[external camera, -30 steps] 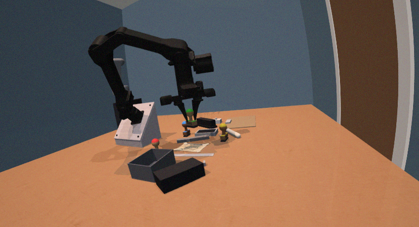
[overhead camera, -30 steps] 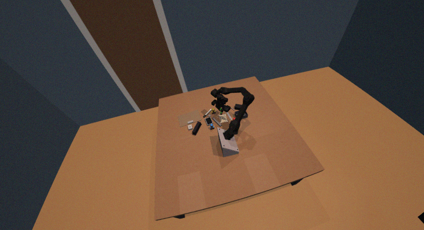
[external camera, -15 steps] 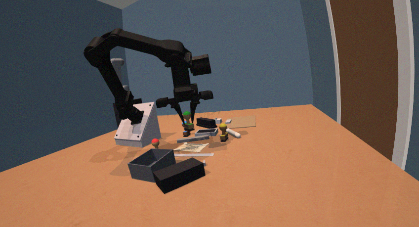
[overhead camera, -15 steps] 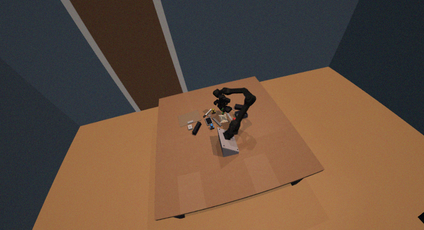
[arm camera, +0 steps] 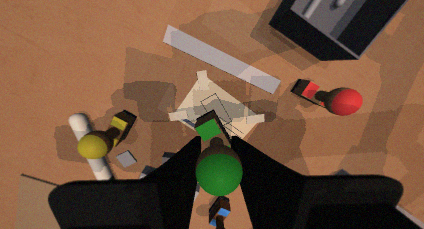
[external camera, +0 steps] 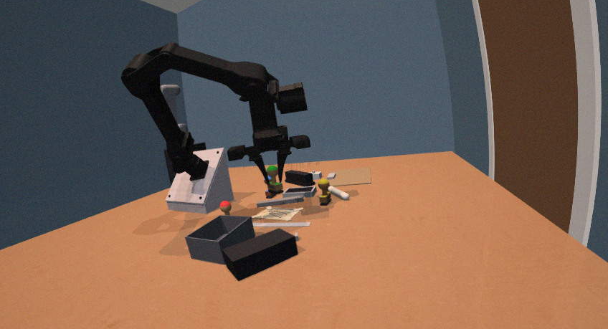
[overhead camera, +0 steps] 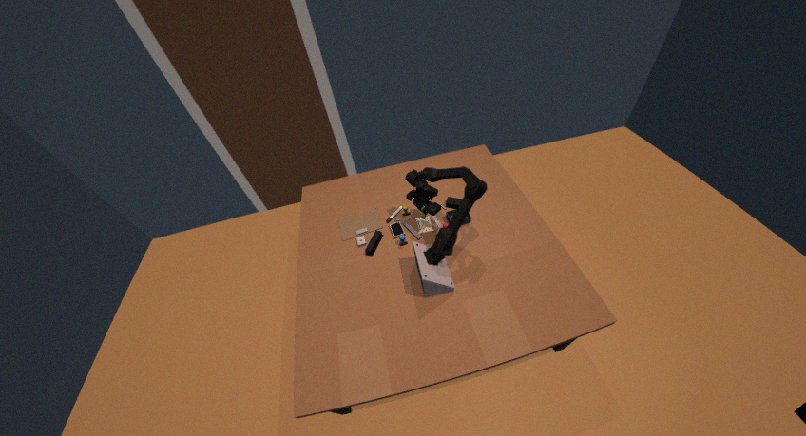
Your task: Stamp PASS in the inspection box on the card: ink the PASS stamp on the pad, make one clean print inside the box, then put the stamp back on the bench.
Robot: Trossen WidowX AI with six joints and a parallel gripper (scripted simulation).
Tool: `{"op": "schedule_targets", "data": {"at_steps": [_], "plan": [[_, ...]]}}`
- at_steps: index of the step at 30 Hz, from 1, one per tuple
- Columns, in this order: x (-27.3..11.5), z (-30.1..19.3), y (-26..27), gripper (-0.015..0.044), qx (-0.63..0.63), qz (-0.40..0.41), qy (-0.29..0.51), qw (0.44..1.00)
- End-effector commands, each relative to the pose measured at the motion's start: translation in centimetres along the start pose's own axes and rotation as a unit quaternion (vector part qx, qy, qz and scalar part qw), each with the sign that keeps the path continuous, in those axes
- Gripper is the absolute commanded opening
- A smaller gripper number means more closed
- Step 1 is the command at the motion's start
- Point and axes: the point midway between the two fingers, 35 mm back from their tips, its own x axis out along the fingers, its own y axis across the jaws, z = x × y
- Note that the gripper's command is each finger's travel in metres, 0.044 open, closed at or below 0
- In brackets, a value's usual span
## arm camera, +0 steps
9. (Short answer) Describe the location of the white cylinder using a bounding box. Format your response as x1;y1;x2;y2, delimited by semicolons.
68;113;115;180

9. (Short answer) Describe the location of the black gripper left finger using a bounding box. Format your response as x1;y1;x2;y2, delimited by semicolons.
48;136;201;229

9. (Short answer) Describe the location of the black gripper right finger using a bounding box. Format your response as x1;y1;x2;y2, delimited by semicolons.
231;136;404;229

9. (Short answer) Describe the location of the cream inspection card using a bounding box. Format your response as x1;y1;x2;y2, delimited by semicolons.
169;70;264;139

